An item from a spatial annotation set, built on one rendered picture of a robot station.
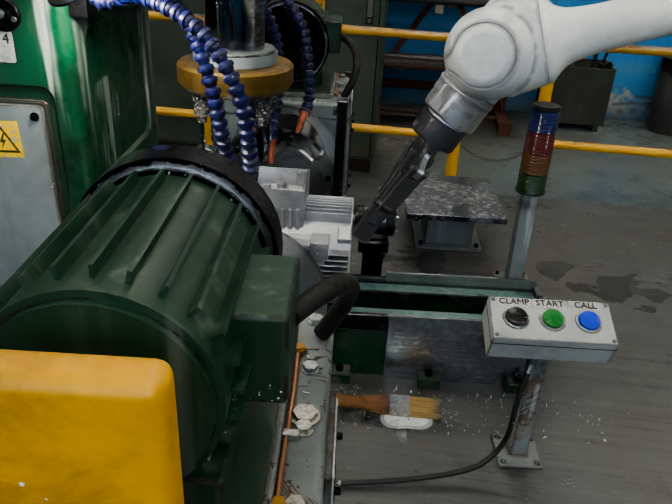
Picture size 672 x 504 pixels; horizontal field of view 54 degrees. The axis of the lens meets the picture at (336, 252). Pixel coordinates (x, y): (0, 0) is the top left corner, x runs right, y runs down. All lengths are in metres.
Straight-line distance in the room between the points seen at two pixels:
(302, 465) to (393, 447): 0.55
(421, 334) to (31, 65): 0.73
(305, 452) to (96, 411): 0.25
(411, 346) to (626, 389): 0.41
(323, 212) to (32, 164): 0.44
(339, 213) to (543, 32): 0.46
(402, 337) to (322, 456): 0.63
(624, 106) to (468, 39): 5.68
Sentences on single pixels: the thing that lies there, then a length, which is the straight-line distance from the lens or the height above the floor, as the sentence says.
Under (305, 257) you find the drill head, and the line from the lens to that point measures 0.92.
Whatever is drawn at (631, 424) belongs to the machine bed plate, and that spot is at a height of 0.80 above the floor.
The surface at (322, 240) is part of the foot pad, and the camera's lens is 1.07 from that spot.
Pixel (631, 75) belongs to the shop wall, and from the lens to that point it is 6.39.
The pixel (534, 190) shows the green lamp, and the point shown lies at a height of 1.04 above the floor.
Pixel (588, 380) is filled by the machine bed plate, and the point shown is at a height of 0.80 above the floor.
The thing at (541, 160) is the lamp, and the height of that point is 1.11.
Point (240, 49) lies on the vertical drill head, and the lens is 1.04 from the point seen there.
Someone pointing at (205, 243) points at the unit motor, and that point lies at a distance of 0.48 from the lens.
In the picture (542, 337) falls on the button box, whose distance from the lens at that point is 0.95.
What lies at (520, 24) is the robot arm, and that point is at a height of 1.45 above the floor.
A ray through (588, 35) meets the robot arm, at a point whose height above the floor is 1.44.
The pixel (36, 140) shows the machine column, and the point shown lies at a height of 1.25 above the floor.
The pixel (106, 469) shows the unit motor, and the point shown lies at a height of 1.30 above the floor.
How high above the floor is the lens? 1.56
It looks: 28 degrees down
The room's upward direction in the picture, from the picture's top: 3 degrees clockwise
